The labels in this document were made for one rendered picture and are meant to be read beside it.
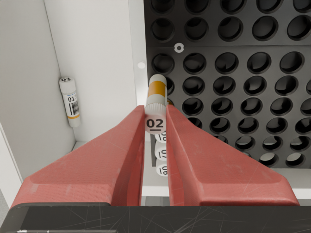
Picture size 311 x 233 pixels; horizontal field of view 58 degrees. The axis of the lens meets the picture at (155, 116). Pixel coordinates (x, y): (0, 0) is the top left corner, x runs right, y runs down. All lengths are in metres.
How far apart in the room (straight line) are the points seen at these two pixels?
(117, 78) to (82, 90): 0.03
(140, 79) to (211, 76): 0.07
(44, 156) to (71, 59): 0.08
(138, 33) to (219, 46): 0.07
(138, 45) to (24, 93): 0.09
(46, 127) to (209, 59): 0.13
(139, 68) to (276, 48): 0.10
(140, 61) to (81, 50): 0.05
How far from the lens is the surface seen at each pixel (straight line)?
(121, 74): 0.24
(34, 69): 0.21
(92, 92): 0.25
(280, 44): 0.17
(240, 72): 0.17
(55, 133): 0.24
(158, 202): 1.36
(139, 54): 0.22
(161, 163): 0.19
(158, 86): 0.15
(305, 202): 0.56
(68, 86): 0.24
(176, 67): 0.16
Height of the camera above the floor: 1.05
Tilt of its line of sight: 58 degrees down
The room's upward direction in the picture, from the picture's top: 174 degrees counter-clockwise
